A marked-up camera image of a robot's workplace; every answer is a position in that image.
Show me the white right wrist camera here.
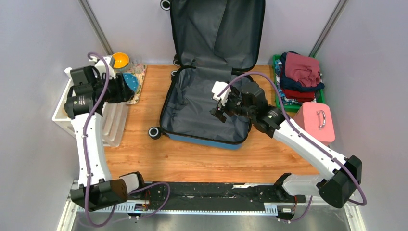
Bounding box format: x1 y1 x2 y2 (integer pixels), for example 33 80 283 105
211 81 231 106

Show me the clear drinking glass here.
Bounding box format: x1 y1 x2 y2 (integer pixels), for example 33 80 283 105
131 56 143 66

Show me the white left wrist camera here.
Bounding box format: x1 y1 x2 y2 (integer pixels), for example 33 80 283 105
94 55 116 79

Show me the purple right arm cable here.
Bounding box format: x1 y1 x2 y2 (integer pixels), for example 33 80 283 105
218 71 368 223

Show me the dark red garment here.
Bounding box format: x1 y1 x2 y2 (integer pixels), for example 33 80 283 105
282 89 315 103

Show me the navy blue garment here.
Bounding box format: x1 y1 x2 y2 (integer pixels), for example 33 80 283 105
280 51 325 92

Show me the green plastic tray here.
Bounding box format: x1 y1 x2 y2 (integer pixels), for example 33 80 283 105
271 54 326 113

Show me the yellow bowl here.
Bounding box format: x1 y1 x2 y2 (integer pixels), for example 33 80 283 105
112 52 130 69

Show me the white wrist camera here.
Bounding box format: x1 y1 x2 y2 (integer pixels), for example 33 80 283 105
211 81 231 106
94 55 116 79

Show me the teal polka-dot plate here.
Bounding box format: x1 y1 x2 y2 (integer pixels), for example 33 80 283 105
123 73 139 93

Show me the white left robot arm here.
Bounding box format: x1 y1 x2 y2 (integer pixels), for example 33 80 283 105
64 65 147 212

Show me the pinkish maroon garment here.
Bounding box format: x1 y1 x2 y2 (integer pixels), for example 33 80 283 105
285 52 321 87

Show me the white lavender cosmetic tube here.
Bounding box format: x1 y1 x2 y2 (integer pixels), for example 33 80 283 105
64 67 72 78

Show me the pink leather toiletry bag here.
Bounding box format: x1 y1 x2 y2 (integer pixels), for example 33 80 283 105
293 102 335 146

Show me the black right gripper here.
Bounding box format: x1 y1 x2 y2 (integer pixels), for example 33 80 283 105
209 88 255 123

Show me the blue fish-print suitcase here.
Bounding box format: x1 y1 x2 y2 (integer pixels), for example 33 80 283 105
148 0 266 150

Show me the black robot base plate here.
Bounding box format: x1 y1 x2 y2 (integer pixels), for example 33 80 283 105
115 181 306 220

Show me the aluminium frame rail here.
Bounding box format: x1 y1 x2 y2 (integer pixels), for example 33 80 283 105
57 180 367 231

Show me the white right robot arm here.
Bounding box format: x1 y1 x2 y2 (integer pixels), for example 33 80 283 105
210 81 362 208

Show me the white plastic drawer organizer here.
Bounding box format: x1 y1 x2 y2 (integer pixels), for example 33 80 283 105
52 80 128 147

